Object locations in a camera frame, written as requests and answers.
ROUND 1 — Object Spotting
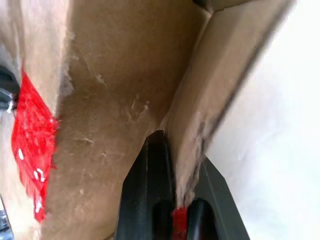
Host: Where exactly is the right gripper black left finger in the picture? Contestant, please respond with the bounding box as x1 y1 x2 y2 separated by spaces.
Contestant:
114 129 177 240

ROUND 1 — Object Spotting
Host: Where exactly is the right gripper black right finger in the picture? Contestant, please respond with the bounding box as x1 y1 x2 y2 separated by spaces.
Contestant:
186 159 251 240

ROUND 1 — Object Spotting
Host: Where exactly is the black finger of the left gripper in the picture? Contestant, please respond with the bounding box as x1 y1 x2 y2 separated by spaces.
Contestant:
0 64 21 113

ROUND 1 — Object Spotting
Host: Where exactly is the brown cardboard box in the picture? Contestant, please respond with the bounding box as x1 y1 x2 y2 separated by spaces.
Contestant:
0 0 299 240

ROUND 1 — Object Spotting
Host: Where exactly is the red adhesive tape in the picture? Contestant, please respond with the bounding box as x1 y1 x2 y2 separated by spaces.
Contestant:
10 66 61 225

